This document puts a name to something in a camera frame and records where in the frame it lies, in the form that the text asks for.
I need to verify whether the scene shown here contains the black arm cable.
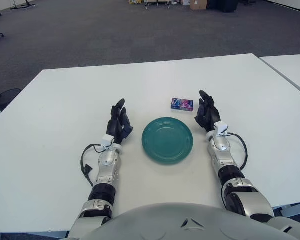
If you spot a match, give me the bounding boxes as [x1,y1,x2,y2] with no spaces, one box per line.
[80,142,109,187]
[226,132,249,174]

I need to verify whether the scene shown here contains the grey robot torso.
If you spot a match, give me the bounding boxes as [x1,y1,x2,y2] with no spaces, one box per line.
[72,202,300,240]

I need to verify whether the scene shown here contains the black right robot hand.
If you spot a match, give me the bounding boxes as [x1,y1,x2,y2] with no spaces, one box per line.
[194,89,222,133]

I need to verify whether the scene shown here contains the black cabinet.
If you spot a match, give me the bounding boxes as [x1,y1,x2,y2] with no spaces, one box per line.
[206,0,239,13]

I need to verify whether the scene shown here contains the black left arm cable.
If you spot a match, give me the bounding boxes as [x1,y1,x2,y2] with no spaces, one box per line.
[80,142,109,187]

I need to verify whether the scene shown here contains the black stand base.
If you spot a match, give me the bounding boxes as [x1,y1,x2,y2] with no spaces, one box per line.
[9,0,34,11]

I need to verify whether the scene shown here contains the wheeled carts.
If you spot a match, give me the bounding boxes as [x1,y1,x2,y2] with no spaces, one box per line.
[126,0,191,11]

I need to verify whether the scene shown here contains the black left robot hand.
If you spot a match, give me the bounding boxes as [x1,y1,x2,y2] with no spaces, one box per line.
[106,98,135,146]

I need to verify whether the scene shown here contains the brown cardboard box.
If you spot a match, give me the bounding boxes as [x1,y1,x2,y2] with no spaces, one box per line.
[189,0,208,11]

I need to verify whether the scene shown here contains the teal green round plate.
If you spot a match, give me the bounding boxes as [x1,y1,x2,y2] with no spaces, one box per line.
[141,116,194,165]

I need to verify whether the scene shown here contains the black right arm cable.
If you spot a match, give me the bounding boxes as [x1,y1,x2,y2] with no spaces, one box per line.
[226,132,249,174]

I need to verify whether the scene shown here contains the blue purple gum pack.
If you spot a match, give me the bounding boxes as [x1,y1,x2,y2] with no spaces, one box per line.
[170,97,194,113]

